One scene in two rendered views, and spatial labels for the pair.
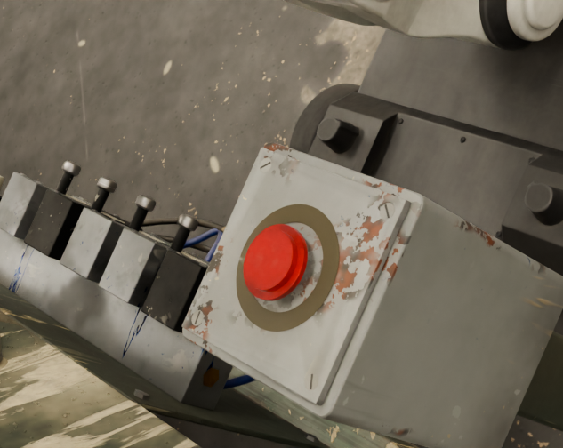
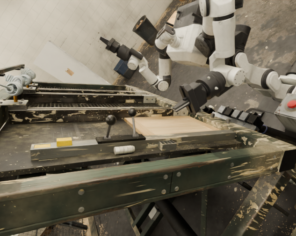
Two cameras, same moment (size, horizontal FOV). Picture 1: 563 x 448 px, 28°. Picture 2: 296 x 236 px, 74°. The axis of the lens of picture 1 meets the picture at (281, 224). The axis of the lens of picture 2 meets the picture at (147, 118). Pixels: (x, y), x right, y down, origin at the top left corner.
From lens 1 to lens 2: 63 cm
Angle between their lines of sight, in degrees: 16
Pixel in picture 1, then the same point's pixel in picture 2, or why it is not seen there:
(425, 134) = (270, 115)
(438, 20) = (279, 96)
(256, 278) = (290, 105)
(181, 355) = (252, 127)
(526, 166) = not seen: hidden behind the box
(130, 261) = (244, 115)
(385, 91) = (261, 109)
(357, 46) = (252, 104)
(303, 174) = (295, 95)
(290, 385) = (295, 116)
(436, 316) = not seen: outside the picture
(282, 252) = (294, 102)
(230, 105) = not seen: hidden behind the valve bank
